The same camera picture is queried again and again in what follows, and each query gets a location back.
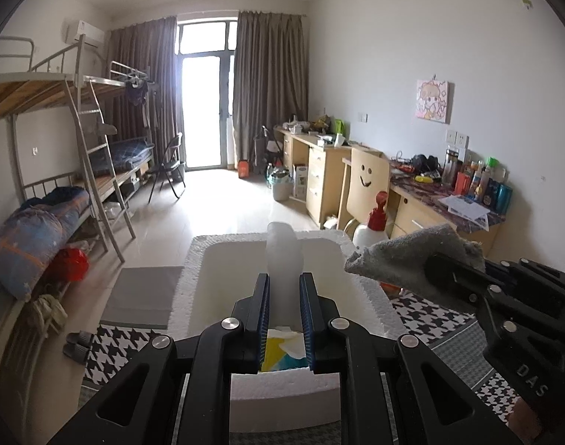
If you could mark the printed quilt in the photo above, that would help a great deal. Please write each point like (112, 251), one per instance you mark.
(32, 236)

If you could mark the brown curtain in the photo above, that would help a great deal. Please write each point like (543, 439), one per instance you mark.
(270, 79)
(143, 79)

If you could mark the white air conditioner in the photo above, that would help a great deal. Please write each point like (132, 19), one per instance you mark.
(84, 33)

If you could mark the red plastic bag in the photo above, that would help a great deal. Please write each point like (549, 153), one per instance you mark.
(69, 264)

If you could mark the black slipper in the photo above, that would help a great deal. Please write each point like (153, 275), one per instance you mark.
(74, 353)
(82, 336)

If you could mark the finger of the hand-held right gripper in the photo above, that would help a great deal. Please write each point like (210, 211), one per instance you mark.
(528, 273)
(463, 282)

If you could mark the black headphones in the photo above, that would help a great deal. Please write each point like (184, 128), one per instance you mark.
(423, 162)

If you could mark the black folding cart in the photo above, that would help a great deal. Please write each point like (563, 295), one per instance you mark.
(266, 148)

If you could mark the cartoon wall picture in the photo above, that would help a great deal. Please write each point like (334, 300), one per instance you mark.
(432, 101)

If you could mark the dark blue bedding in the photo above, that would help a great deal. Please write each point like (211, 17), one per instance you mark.
(124, 153)

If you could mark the wooden desk patterned cover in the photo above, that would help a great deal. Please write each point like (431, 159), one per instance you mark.
(417, 213)

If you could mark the yellow toy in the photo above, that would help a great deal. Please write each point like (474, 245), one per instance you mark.
(422, 178)

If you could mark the white pump lotion bottle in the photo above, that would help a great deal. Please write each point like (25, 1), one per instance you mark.
(372, 227)

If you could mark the houndstooth tablecloth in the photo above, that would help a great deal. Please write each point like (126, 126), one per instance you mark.
(426, 322)

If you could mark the wooden chair with smiley face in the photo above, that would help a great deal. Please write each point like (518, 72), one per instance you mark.
(366, 181)

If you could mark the person's right hand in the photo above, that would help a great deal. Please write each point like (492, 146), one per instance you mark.
(523, 424)

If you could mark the white papers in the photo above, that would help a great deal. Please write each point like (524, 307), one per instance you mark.
(465, 208)

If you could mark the orange bag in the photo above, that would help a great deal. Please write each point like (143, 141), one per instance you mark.
(243, 170)

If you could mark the row of toiletry bottles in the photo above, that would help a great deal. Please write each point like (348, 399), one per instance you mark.
(484, 185)

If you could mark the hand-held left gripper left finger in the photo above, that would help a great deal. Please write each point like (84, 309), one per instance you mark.
(265, 324)

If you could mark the white carton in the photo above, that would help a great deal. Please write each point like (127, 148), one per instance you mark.
(301, 181)

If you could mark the white foam piece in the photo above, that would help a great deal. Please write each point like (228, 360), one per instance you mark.
(284, 259)

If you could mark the white wall socket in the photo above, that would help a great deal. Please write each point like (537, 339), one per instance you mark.
(456, 137)

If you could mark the glass balcony door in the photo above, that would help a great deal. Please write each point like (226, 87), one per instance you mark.
(203, 102)

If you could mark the grey cloth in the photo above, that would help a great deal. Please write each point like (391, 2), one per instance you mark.
(403, 259)

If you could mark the white foam box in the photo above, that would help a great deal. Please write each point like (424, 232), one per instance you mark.
(226, 278)

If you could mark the white bucket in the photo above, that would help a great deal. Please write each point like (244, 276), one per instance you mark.
(282, 187)

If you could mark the hanging dark clothes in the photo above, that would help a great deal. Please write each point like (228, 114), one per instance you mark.
(138, 97)

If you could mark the black folding chair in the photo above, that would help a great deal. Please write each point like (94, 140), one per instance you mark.
(168, 167)

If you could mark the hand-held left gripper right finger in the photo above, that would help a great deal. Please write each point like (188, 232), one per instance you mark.
(305, 324)

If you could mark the metal bunk bed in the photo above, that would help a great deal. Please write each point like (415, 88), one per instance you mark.
(124, 74)
(41, 88)

